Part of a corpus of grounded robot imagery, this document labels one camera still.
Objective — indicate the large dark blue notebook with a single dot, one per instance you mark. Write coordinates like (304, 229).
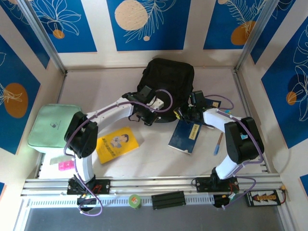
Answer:
(183, 137)

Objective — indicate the black backpack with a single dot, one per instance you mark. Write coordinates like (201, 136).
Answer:
(168, 74)

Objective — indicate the yellow cartoon cover book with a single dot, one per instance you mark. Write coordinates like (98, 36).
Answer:
(120, 146)

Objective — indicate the blue pen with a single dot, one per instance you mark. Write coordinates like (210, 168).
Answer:
(217, 146)

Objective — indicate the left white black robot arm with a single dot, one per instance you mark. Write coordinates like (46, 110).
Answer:
(81, 144)

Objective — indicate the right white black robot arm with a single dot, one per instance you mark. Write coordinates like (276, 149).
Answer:
(240, 142)

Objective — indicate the pink eraser pack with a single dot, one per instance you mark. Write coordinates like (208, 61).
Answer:
(65, 166)

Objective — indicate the blue poster with beige circle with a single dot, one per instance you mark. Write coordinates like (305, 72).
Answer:
(156, 36)

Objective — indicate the blue poster with orange circle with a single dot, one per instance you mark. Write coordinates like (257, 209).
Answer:
(14, 132)
(284, 108)
(216, 36)

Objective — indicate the green tape roll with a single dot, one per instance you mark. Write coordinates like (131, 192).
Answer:
(134, 201)

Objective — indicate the black slotted block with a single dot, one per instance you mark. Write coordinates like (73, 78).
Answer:
(168, 199)

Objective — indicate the small controller board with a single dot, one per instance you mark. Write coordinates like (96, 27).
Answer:
(86, 199)
(223, 198)

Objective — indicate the mint green zip pouch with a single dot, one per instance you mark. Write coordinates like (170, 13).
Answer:
(48, 125)

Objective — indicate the clear plastic ruler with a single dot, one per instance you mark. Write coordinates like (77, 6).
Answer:
(59, 160)

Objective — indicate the black power distribution board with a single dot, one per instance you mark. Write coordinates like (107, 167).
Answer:
(262, 197)

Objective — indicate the aluminium table side rail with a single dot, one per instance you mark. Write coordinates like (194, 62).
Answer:
(238, 81)

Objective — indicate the aluminium mounting rail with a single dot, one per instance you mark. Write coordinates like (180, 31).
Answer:
(144, 184)

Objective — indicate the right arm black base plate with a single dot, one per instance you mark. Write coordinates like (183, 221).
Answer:
(202, 184)

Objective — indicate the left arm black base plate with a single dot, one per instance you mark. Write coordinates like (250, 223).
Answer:
(103, 186)

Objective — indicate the aluminium frame post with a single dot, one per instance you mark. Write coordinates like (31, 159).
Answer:
(256, 36)
(42, 36)

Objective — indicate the blue floral wall poster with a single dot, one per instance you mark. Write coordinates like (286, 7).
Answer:
(29, 45)
(276, 36)
(72, 36)

